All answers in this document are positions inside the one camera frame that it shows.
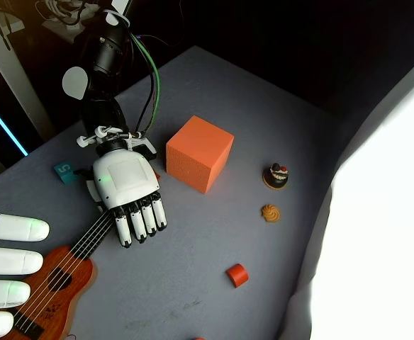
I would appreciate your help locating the teal number five block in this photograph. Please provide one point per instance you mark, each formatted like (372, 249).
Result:
(64, 170)

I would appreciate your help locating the grey table cloth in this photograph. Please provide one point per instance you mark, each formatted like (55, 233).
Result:
(210, 248)

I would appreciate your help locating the large orange cube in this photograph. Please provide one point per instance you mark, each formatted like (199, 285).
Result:
(207, 141)

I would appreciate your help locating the cyan light strip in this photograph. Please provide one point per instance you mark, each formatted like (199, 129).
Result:
(1, 122)

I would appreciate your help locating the orange wooden ukulele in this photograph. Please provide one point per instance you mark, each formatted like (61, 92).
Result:
(68, 280)

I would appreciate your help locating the toy swirl cookie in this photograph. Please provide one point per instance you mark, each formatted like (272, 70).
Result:
(271, 213)

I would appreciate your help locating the red-orange cylinder block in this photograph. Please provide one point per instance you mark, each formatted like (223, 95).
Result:
(237, 275)

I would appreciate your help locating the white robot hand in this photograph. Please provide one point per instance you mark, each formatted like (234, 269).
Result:
(125, 177)
(12, 228)

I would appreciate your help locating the toy chocolate cake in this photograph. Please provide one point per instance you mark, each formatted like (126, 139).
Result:
(276, 176)

